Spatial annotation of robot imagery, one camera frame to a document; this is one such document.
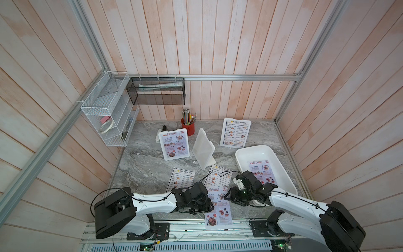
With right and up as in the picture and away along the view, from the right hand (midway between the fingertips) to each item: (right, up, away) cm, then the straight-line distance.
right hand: (227, 198), depth 82 cm
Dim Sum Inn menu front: (-4, +8, +8) cm, 12 cm away
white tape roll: (-64, +38, -2) cm, 75 cm away
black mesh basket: (-40, +60, +8) cm, 73 cm away
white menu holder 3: (+8, +36, +16) cm, 40 cm away
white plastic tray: (+33, +8, +3) cm, 34 cm away
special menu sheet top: (-30, +29, +10) cm, 43 cm away
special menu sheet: (-4, -8, -4) cm, 10 cm away
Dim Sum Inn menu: (-26, +8, +8) cm, 29 cm away
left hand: (-11, -5, -4) cm, 13 cm away
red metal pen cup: (-21, +39, +26) cm, 51 cm away
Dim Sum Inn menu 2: (+8, +36, +16) cm, 40 cm away
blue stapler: (-40, +39, +29) cm, 63 cm away
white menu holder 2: (-12, +24, +19) cm, 33 cm away
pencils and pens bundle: (-23, +45, +23) cm, 56 cm away
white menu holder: (-37, +30, +7) cm, 48 cm away
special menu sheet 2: (+24, +13, +11) cm, 29 cm away
